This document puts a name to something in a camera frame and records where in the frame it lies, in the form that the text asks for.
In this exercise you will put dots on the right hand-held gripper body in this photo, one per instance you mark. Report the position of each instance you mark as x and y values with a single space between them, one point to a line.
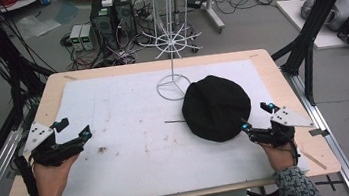
281 125

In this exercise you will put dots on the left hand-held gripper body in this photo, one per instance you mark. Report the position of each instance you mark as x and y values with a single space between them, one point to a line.
43 151

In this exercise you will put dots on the black hat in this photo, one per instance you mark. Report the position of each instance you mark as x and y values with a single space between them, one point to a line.
215 108

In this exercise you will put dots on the person's left hand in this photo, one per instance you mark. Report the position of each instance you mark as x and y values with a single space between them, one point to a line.
51 180

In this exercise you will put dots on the person's right hand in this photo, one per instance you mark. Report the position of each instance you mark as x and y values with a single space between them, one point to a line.
279 157

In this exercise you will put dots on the grey tape piece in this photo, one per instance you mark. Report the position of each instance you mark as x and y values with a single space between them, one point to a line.
319 132

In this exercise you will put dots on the long tan tape strip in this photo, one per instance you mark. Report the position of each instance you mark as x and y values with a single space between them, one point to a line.
313 160

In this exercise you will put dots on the white table mat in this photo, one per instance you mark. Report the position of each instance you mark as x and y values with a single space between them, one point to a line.
131 116

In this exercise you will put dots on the thin black stick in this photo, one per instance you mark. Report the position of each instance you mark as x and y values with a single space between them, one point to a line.
174 121

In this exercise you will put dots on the grey power supply unit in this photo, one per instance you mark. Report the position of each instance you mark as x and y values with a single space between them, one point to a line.
87 37
75 38

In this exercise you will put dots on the white floor platform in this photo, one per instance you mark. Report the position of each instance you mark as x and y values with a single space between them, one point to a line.
293 16

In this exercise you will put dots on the clear plastic sheet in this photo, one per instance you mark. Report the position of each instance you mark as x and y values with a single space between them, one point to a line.
37 25

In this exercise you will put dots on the black computer tower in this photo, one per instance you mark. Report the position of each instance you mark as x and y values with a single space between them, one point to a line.
124 13
103 22

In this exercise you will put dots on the white cart leg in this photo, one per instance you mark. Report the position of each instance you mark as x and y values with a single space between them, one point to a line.
212 9

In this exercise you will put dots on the grey rounded shell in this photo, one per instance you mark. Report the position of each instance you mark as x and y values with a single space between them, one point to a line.
341 10

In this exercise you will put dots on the round white table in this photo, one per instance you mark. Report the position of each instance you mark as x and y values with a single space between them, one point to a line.
16 2

